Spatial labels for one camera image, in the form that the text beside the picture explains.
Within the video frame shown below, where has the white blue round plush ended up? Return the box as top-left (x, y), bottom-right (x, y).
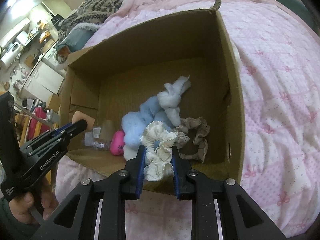
top-left (123, 145), bottom-right (138, 161)

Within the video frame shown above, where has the pink rubber duck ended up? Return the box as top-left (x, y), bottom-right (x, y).
top-left (110, 130), bottom-right (125, 155)

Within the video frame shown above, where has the light blue fluffy sock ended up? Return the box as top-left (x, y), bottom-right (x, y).
top-left (121, 96), bottom-right (175, 149)

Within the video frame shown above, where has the clear bag of small toys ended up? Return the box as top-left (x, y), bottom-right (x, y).
top-left (82, 127), bottom-right (111, 151)

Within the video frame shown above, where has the white fluffy knotted cloth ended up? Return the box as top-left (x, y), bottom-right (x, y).
top-left (157, 76), bottom-right (191, 127)

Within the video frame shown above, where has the person's left hand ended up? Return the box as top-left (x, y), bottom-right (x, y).
top-left (9, 177), bottom-right (59, 225)

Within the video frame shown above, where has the grey trash bin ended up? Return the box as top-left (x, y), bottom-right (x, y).
top-left (46, 109), bottom-right (60, 124)

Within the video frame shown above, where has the red suitcase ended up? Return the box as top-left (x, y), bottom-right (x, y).
top-left (27, 107), bottom-right (50, 141)

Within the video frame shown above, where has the open cardboard box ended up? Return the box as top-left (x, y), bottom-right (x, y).
top-left (60, 7), bottom-right (245, 181)

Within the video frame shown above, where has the white kitchen cabinet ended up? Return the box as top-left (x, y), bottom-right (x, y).
top-left (19, 61), bottom-right (64, 102)

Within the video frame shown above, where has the white washing machine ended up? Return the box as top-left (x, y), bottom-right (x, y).
top-left (41, 46), bottom-right (58, 69)

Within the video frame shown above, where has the teal fur-trimmed jacket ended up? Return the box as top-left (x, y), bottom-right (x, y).
top-left (56, 23), bottom-right (102, 64)

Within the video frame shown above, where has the patterned knit blanket pile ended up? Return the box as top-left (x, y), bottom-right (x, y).
top-left (58, 0), bottom-right (124, 41)

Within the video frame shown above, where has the pink patterned quilt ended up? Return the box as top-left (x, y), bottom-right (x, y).
top-left (54, 0), bottom-right (320, 240)

